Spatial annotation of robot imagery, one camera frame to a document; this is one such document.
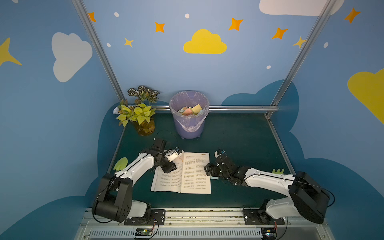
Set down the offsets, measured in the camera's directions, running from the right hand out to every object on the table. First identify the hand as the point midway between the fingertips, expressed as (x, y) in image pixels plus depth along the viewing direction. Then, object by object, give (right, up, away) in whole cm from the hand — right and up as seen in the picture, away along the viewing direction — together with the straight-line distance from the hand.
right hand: (210, 166), depth 87 cm
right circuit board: (+27, -29, -15) cm, 42 cm away
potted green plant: (-42, +31, +1) cm, 53 cm away
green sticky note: (+2, -6, 0) cm, 7 cm away
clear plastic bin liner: (-11, +26, 0) cm, 28 cm away
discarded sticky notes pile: (-13, +34, +17) cm, 40 cm away
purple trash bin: (-16, +19, +18) cm, 30 cm away
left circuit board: (-34, -28, -15) cm, 47 cm away
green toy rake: (+41, -4, +2) cm, 41 cm away
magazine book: (-13, -7, +2) cm, 14 cm away
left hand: (-23, +2, +2) cm, 23 cm away
